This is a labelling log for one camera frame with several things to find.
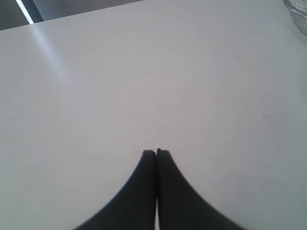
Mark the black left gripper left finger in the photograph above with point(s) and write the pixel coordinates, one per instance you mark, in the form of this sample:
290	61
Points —
134	206

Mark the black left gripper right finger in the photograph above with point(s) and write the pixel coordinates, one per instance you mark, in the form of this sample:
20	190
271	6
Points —
180	207

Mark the oval wire mesh basket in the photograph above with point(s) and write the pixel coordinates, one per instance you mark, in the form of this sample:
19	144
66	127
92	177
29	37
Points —
298	12

